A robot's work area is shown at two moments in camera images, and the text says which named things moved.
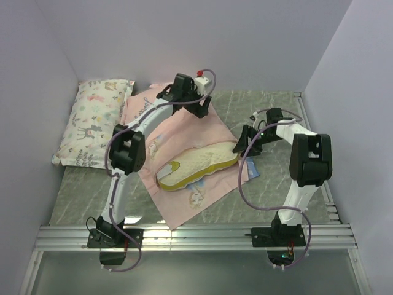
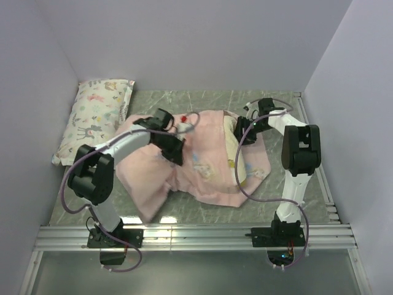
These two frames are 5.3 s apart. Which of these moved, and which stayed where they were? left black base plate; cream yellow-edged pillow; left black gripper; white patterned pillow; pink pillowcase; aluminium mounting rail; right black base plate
Moved: left black gripper; pink pillowcase; cream yellow-edged pillow
Stayed: left black base plate; right black base plate; white patterned pillow; aluminium mounting rail
